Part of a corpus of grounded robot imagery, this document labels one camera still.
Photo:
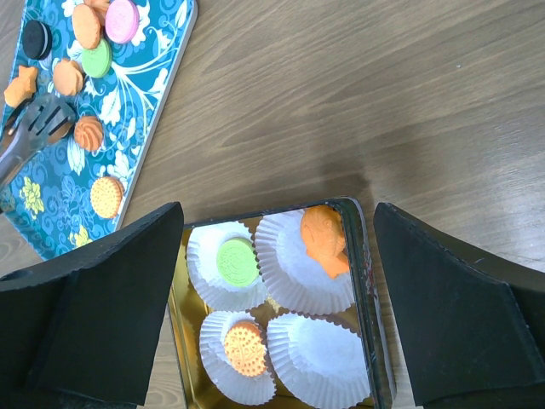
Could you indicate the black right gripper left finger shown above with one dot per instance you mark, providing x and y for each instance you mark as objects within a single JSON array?
[{"x": 82, "y": 329}]

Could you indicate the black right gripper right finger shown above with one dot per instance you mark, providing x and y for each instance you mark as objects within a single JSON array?
[{"x": 471, "y": 323}]

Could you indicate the orange dotted sandwich cookie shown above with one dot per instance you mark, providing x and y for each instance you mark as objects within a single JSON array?
[{"x": 245, "y": 350}]

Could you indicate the green round cookie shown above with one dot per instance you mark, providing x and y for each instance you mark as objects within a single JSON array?
[{"x": 236, "y": 262}]

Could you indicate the metal tongs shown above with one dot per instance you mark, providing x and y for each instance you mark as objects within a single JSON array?
[{"x": 26, "y": 132}]

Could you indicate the black sandwich cookie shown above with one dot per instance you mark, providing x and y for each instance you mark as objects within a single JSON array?
[
  {"x": 36, "y": 40},
  {"x": 59, "y": 132}
]

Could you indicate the orange dotted cookie lower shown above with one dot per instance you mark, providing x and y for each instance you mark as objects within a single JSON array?
[{"x": 106, "y": 196}]

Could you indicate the white paper cup top-left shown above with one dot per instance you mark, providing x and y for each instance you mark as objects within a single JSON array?
[{"x": 201, "y": 250}]

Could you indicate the white paper cup bottom-right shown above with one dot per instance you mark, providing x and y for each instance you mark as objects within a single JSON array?
[{"x": 320, "y": 363}]

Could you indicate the white paper cup bottom-left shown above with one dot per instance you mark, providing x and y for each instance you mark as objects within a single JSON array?
[{"x": 249, "y": 391}]

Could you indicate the white paper cup top-right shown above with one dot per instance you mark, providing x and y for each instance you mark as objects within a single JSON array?
[{"x": 293, "y": 279}]

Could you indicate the orange swirl cookie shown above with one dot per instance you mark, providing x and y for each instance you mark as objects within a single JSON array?
[{"x": 89, "y": 133}]

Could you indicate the gold cookie tin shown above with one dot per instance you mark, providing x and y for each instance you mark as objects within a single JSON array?
[{"x": 363, "y": 317}]

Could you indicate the small orange fish cookie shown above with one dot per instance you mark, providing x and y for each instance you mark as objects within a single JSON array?
[{"x": 22, "y": 87}]

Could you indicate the orange flower cookie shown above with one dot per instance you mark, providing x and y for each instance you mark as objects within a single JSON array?
[{"x": 68, "y": 77}]

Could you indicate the teal floral tray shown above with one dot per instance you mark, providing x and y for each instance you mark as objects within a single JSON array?
[{"x": 48, "y": 202}]

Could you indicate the orange oval cookie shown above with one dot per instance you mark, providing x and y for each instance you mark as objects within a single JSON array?
[{"x": 86, "y": 26}]

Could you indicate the pink cookie right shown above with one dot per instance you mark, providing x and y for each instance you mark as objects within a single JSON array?
[{"x": 121, "y": 22}]

